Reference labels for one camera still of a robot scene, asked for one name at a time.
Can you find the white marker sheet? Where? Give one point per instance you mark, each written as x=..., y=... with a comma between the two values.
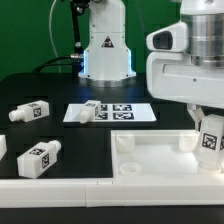
x=137, y=112

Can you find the white left obstacle bar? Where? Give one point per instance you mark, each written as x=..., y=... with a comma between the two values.
x=3, y=147

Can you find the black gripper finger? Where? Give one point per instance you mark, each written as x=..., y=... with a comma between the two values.
x=196, y=114

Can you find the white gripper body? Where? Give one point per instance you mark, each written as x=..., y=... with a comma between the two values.
x=172, y=76

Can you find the white square table top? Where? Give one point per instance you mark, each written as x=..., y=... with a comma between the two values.
x=139, y=153

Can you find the white front obstacle bar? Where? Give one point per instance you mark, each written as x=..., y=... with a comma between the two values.
x=127, y=191

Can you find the white obstacle bar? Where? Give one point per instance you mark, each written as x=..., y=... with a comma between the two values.
x=3, y=147
x=127, y=191

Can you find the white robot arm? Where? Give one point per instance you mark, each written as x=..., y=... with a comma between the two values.
x=107, y=59

